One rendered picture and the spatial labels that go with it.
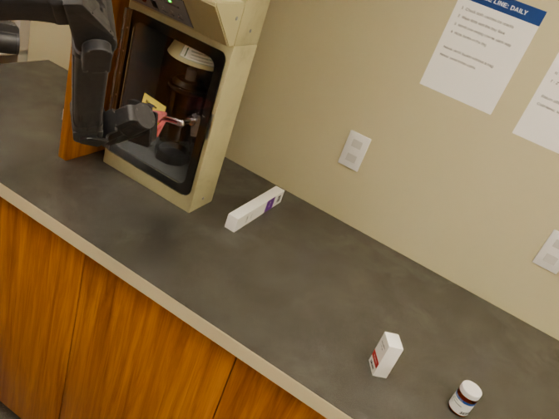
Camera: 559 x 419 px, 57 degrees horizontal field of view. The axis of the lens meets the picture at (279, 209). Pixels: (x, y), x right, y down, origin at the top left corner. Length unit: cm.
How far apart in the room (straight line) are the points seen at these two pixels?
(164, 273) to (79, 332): 37
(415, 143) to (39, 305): 115
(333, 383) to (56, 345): 82
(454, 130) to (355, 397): 80
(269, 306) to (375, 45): 80
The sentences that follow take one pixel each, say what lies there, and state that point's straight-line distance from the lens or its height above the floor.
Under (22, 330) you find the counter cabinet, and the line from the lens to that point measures 170.
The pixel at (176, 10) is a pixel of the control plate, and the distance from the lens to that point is 127.
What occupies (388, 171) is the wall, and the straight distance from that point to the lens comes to 161.
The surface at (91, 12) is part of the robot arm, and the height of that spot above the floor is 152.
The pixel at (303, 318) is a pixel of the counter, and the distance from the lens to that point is 122.
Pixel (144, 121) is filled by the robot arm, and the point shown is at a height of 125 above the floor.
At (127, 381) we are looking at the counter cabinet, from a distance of 146.
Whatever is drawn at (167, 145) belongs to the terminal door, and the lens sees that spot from 140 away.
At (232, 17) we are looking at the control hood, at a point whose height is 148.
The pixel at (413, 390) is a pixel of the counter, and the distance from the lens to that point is 121.
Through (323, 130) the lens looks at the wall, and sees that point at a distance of 165.
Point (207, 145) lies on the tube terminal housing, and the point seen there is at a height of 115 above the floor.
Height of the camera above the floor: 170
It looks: 28 degrees down
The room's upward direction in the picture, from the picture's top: 20 degrees clockwise
